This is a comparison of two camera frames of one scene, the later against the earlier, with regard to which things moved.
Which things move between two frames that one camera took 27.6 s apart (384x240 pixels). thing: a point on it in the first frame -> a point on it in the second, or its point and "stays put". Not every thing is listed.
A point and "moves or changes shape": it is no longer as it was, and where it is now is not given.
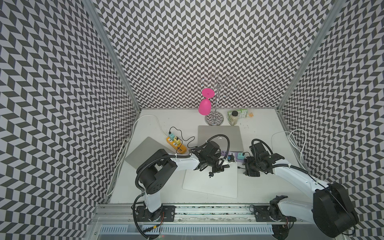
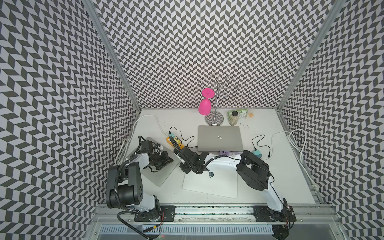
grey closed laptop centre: [234, 133] stays put
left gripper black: [219, 169] -> [165, 160]
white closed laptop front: [224, 183] stays put
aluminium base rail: [110, 213] stays put
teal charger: [240, 156] moves or changes shape
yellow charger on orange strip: [176, 140] stays put
